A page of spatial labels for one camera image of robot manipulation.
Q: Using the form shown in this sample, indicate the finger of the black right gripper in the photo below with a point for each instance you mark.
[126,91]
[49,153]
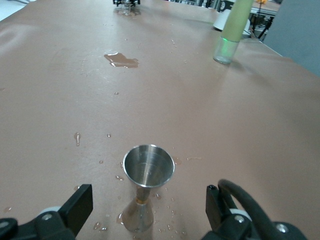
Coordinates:
[137,2]
[117,2]

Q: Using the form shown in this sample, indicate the clear glass measuring beaker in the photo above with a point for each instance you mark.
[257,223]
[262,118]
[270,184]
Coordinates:
[127,10]

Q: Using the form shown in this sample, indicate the yellow-green frosted bottle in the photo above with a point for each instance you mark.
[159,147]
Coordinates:
[231,27]

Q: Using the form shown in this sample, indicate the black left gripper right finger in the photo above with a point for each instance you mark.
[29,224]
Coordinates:
[217,212]

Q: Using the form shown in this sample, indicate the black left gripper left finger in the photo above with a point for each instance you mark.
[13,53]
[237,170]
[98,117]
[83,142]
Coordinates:
[72,215]

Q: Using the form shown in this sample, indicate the brown table cover mat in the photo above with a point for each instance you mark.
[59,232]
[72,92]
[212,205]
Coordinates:
[175,100]

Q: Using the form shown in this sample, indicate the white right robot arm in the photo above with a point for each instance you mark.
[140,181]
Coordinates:
[220,22]

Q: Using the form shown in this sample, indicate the brown liquid puddle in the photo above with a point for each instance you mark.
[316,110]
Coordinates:
[122,61]

